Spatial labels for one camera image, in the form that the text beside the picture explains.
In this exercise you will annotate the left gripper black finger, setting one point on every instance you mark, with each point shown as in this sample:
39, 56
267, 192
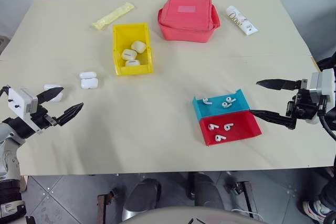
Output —
70, 113
51, 93

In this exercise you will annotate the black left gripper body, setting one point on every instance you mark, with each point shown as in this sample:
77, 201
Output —
38, 117

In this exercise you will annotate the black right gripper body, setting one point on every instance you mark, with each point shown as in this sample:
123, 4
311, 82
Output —
305, 106

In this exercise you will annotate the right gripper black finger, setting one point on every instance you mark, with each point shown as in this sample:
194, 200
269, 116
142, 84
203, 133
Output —
278, 84
275, 118

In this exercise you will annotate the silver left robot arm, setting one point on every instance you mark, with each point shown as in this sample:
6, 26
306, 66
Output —
5, 161

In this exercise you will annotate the yellow plastic bin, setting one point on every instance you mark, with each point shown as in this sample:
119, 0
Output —
123, 35

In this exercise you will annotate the red fabric pouch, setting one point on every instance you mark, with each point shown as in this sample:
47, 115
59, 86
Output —
186, 16

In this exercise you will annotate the red plastic tray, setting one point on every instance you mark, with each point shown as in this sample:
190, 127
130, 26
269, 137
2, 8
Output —
241, 128

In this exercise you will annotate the dark object beside table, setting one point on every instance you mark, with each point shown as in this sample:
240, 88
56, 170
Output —
328, 62

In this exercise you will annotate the teal plastic tray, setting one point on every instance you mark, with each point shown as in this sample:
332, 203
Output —
215, 110

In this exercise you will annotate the white Dove tube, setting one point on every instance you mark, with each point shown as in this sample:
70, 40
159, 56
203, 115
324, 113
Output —
240, 19

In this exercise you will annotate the rusty metal stand leg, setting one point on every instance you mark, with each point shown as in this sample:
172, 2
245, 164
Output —
246, 197
103, 208

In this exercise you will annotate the pale yellow plastic pouch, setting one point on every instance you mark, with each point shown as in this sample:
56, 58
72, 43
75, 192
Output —
113, 16

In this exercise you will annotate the bystander with white sneaker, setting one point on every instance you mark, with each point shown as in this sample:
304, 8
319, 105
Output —
315, 209

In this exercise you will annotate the dark glossy rounded shape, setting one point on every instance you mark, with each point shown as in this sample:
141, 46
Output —
143, 195

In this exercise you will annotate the beige rounded panel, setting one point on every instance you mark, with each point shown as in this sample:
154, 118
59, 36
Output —
183, 216

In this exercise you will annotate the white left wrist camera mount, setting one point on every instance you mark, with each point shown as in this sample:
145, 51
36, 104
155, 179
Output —
19, 100

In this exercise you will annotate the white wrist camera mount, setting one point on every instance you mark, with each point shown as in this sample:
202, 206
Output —
19, 100
324, 82

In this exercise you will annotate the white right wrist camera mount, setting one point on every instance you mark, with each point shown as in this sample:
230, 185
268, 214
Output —
324, 82

